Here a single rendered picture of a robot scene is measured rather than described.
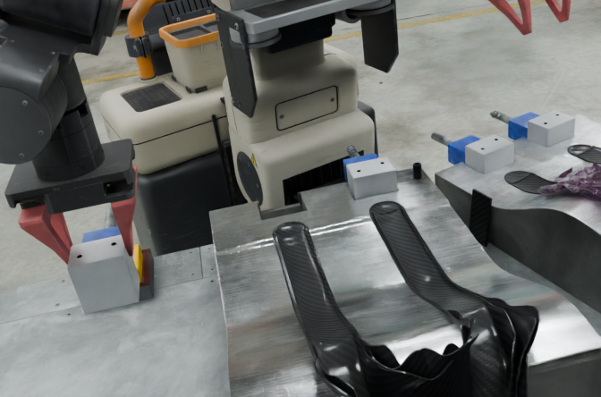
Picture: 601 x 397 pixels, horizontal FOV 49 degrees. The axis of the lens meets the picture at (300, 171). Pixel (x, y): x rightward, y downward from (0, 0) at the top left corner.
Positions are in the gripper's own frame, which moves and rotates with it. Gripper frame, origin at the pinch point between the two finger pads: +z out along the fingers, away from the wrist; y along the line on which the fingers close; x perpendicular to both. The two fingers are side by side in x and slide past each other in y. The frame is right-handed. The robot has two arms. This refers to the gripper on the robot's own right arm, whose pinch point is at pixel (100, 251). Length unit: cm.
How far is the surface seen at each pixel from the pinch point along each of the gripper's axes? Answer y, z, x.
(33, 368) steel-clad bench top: -11.6, 15.3, 4.3
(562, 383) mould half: 32.4, 3.8, -23.6
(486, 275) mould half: 33.9, 6.2, -8.4
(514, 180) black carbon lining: 47.3, 10.4, 12.3
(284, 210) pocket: 18.6, 8.2, 13.3
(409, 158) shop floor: 87, 98, 176
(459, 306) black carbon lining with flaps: 29.0, 4.0, -13.7
